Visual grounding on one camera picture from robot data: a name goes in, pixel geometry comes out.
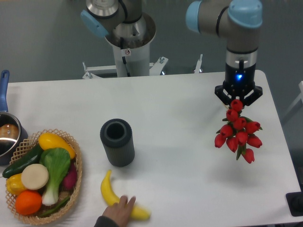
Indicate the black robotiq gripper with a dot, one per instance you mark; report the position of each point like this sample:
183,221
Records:
238,83

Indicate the red tulip bouquet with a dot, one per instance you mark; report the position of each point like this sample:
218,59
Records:
238,133

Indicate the yellow banana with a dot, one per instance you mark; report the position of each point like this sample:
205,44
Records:
110,198

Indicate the woven wicker basket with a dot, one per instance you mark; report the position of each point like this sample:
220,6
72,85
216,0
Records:
72,194

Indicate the dark sleeved forearm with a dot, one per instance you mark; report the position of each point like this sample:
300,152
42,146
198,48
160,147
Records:
103,221

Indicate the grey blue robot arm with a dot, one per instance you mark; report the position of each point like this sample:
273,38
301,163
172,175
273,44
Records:
238,21

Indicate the dark grey ribbed vase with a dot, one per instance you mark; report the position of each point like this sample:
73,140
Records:
117,138

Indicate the person's hand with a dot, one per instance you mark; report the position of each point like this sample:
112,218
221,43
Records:
120,212

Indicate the black device at table edge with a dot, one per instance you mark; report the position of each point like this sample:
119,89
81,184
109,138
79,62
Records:
295,203

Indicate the purple sweet potato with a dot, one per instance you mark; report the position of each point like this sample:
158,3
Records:
70,179

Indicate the green bok choy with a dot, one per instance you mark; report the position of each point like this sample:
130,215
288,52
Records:
57,161

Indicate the yellow squash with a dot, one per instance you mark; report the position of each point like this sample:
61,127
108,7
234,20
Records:
49,140

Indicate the dark green cucumber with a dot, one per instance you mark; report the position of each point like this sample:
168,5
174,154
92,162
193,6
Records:
31,157

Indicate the beige round disc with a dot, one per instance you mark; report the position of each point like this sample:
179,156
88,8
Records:
35,176

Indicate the green bean pod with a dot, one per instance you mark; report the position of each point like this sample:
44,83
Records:
55,209

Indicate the orange fruit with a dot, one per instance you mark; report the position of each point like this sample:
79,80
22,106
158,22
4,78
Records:
28,202

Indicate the yellow bell pepper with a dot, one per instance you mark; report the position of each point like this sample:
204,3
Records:
14,185

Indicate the white frame at right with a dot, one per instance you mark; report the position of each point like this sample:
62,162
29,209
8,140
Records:
294,107

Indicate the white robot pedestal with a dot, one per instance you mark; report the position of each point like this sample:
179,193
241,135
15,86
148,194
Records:
131,47

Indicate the blue handled saucepan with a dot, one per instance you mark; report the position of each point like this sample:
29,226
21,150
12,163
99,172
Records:
12,132

